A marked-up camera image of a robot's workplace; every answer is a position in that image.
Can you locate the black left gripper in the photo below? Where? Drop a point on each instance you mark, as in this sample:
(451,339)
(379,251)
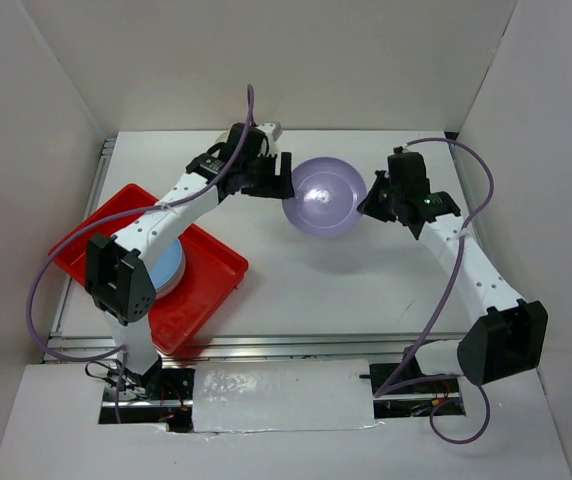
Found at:
(277,186)

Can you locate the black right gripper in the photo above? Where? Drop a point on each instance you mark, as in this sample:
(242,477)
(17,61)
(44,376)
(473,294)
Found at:
(369,205)

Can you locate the purple plate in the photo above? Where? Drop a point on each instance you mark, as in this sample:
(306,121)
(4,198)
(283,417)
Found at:
(327,192)

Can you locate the blue plate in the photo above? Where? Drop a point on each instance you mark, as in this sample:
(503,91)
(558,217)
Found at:
(169,269)

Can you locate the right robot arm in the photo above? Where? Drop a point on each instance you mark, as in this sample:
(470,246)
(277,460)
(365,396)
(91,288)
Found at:
(507,332)

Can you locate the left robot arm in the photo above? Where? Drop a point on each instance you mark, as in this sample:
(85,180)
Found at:
(119,267)

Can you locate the red plastic bin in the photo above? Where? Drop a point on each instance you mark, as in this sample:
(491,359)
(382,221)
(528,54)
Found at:
(212,272)

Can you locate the white foil-edged panel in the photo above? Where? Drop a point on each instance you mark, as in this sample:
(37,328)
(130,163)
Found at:
(295,395)

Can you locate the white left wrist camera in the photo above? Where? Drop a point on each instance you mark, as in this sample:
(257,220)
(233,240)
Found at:
(272,131)

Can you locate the aluminium front rail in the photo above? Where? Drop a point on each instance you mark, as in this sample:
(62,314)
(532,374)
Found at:
(379,347)

